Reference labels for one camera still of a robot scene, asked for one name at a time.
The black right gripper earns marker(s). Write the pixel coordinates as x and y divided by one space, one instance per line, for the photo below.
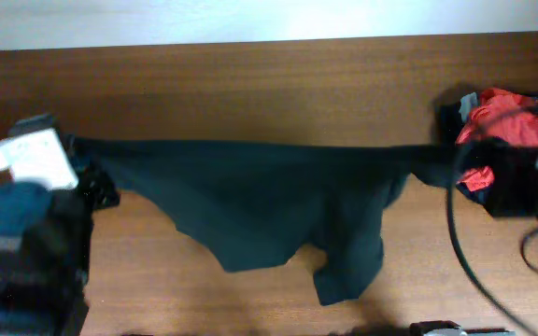
494 158

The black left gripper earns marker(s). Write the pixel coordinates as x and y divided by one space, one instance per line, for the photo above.
92 179

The black Nike t-shirt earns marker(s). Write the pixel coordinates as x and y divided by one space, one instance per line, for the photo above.
254 205

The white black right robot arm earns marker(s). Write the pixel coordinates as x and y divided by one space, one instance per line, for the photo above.
514 190

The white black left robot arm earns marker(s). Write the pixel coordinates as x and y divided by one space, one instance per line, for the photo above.
46 229

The red printed t-shirt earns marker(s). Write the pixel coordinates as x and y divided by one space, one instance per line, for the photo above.
504 115

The navy folded garment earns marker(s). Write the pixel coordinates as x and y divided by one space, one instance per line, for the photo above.
449 124

